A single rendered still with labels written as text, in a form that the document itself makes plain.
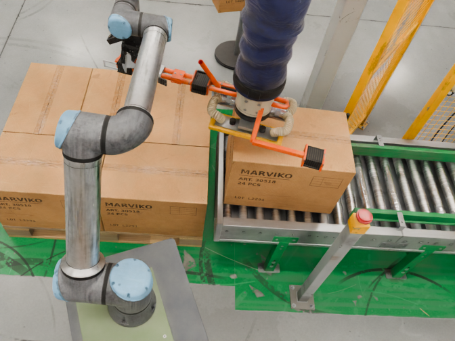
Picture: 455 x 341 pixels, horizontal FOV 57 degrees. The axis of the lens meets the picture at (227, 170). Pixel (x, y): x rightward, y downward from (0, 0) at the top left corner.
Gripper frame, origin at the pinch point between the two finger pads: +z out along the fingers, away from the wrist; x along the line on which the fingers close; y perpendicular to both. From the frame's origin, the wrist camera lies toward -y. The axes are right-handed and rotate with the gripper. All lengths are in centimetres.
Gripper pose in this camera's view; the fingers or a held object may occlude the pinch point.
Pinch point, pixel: (128, 63)
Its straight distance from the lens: 201.9
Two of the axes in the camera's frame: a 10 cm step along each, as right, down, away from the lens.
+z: -1.1, 5.8, 8.1
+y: 9.6, 2.8, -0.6
